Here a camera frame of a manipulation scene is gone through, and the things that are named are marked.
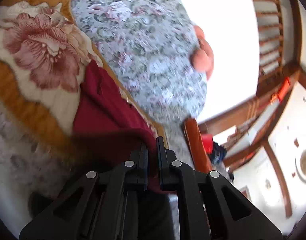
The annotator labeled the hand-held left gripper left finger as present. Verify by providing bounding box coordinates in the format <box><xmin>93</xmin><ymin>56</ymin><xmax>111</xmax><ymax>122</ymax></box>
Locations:
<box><xmin>19</xmin><ymin>142</ymin><xmax>150</xmax><ymax>240</ymax></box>

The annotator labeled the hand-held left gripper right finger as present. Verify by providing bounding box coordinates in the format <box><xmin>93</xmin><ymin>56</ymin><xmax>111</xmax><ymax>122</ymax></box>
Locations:
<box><xmin>157</xmin><ymin>136</ymin><xmax>283</xmax><ymax>240</ymax></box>

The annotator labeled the dark red sweater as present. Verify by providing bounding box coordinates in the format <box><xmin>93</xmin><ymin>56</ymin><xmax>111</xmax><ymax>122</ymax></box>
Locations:
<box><xmin>72</xmin><ymin>60</ymin><xmax>178</xmax><ymax>193</ymax></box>

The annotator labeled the brown wooden bed footboard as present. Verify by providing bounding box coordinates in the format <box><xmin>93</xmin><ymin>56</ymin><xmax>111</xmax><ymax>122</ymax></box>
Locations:
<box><xmin>184</xmin><ymin>118</ymin><xmax>214</xmax><ymax>174</ymax></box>

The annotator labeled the blue cloth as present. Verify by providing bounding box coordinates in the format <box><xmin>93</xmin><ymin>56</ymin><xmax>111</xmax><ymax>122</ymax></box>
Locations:
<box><xmin>210</xmin><ymin>142</ymin><xmax>227</xmax><ymax>167</ymax></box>

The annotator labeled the red plastic cup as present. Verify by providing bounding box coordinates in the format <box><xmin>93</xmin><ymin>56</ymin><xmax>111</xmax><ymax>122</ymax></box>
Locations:
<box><xmin>202</xmin><ymin>134</ymin><xmax>213</xmax><ymax>153</ymax></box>

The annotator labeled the pink cushion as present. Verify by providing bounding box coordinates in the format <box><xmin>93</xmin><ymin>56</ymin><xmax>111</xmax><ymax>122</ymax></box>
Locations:
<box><xmin>192</xmin><ymin>25</ymin><xmax>215</xmax><ymax>81</ymax></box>

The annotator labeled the orange box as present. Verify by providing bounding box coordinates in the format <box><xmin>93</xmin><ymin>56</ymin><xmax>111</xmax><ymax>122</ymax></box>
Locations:
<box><xmin>277</xmin><ymin>77</ymin><xmax>292</xmax><ymax>103</ymax></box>

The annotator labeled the grey floral bedspread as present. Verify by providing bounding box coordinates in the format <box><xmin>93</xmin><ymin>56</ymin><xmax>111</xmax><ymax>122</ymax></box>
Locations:
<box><xmin>0</xmin><ymin>0</ymin><xmax>209</xmax><ymax>230</ymax></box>

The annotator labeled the orange floral plush blanket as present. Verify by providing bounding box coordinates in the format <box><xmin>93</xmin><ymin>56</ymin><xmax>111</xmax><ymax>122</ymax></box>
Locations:
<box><xmin>0</xmin><ymin>0</ymin><xmax>168</xmax><ymax>155</ymax></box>

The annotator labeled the wooden slatted frame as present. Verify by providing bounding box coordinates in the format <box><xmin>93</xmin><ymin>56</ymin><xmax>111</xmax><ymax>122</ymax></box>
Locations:
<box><xmin>197</xmin><ymin>0</ymin><xmax>305</xmax><ymax>167</ymax></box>

